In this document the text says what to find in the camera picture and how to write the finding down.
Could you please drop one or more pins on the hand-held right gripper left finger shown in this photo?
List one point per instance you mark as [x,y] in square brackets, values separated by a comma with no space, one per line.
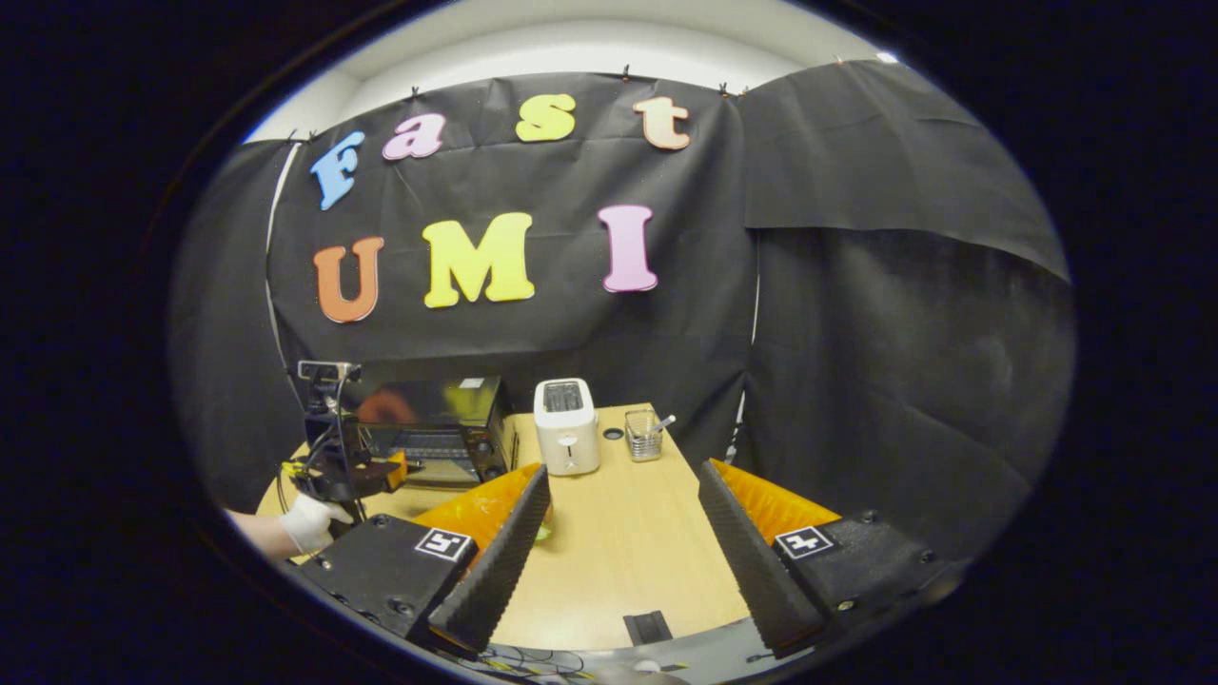
[495,561]

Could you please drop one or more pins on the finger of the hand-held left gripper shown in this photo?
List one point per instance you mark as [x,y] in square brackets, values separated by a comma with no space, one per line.
[390,471]

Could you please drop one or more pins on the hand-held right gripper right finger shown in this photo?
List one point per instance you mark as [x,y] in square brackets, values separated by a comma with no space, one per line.
[752,561]

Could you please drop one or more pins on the black electric oven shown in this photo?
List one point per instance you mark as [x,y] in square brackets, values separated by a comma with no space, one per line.
[447,428]

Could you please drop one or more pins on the black rectangular desk cover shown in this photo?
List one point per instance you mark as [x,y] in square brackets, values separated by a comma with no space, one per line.
[648,627]

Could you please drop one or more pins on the white toaster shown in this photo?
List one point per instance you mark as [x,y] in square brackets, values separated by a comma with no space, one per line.
[566,428]

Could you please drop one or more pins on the metal mesh basket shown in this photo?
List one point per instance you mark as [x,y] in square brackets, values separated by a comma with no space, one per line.
[643,440]

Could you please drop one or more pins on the white plastic utensil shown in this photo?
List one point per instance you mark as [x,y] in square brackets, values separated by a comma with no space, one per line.
[664,421]

